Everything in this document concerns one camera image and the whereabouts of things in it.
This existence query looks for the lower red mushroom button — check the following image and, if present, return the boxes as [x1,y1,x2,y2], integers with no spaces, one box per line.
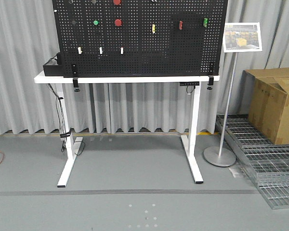
[114,19,123,27]

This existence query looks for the red mushroom button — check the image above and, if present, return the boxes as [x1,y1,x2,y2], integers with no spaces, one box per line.
[113,0,121,5]
[114,19,123,27]

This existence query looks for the upper red mushroom button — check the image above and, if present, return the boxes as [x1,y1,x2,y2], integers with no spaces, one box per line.
[113,0,121,5]

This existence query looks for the desk height control panel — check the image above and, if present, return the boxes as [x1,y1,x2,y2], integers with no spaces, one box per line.
[179,81,200,87]

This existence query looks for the right black table clamp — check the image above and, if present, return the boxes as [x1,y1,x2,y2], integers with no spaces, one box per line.
[207,62,214,90]

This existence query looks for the black table clamp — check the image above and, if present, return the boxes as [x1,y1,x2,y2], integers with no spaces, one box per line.
[71,63,80,92]
[207,62,214,90]

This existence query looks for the white height-adjustable desk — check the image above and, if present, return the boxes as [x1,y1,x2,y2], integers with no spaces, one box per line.
[34,71,220,188]

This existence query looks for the left black table clamp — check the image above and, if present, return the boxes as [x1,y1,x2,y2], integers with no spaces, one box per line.
[71,63,80,92]

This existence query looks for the silver sign stand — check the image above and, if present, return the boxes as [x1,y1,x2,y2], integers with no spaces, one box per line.
[203,52,238,167]

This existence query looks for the black perforated pegboard panel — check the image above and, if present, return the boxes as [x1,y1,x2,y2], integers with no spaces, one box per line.
[53,0,228,77]

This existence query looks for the black electronics box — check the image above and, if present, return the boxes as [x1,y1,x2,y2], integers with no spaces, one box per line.
[43,52,64,76]

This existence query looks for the framed photo sign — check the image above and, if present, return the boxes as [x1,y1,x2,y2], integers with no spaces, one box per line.
[223,22,263,53]

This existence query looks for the brown cardboard box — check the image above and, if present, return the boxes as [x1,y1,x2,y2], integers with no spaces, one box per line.
[244,67,289,145]

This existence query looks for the metal floor grating stack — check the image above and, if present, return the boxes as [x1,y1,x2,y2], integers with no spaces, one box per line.
[224,115,289,209]

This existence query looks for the black desk power cable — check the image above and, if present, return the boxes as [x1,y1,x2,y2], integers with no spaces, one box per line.
[47,83,86,156]

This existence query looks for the red toggle switch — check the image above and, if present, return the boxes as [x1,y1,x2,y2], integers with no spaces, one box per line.
[179,20,183,30]

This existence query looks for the green toggle switch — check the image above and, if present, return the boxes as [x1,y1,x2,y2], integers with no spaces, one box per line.
[203,18,209,27]

